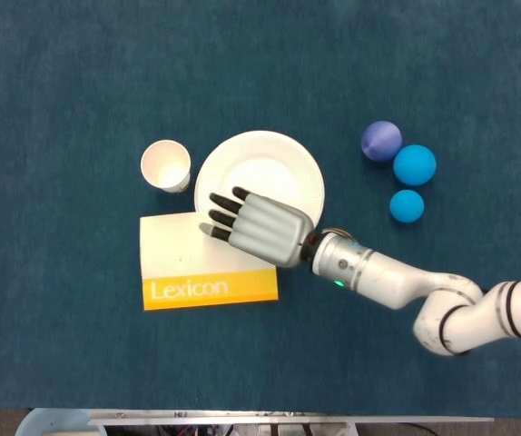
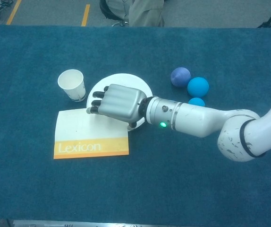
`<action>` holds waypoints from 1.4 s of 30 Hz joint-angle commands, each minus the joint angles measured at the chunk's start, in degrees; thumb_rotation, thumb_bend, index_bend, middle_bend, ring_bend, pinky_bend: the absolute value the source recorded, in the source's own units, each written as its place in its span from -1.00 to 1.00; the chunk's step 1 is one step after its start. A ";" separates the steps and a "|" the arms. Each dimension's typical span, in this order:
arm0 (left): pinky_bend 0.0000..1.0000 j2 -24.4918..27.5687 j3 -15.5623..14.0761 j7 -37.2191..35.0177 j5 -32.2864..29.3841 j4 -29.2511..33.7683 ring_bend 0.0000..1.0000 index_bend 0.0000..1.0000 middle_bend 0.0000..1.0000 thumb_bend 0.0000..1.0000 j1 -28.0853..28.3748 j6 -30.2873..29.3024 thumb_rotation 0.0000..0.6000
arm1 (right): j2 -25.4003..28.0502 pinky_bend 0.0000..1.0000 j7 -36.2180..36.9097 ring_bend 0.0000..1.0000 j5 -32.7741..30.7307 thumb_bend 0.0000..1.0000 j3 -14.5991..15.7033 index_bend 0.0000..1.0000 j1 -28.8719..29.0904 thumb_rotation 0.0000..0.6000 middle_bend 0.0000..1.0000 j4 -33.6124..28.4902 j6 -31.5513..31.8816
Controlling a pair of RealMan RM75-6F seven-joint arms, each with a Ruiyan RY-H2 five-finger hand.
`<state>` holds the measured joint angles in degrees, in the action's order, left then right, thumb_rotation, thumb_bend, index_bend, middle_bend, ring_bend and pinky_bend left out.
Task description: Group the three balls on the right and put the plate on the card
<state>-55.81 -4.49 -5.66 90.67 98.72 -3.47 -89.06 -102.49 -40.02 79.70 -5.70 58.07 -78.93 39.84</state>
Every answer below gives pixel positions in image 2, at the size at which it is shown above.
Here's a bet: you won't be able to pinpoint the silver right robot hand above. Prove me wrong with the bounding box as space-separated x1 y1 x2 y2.
85 83 149 128

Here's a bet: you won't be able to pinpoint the white paper plate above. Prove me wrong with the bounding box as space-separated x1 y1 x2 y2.
86 73 153 132

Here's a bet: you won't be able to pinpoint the white orange Lexicon book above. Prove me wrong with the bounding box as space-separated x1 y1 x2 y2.
53 108 130 160

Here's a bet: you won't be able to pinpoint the white paper cup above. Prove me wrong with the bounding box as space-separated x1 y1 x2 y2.
57 69 87 103

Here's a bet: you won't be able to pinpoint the purple blue ball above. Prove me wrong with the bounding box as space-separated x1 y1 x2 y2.
170 67 192 88

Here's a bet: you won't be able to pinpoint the small cyan ball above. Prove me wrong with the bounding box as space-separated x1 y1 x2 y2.
187 97 206 106

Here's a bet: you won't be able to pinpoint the large cyan ball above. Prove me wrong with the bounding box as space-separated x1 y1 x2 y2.
187 77 209 98

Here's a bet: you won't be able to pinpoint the teal carpet table cover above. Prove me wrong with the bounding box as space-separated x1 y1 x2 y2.
0 25 271 220

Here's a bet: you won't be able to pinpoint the seated person khaki trousers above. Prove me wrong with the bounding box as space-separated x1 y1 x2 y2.
107 0 166 27

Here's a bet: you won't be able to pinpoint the black stool chrome base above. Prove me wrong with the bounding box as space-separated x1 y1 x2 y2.
99 0 129 27

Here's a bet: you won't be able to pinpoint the yellow floor tape strip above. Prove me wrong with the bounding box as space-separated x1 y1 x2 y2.
6 0 22 25

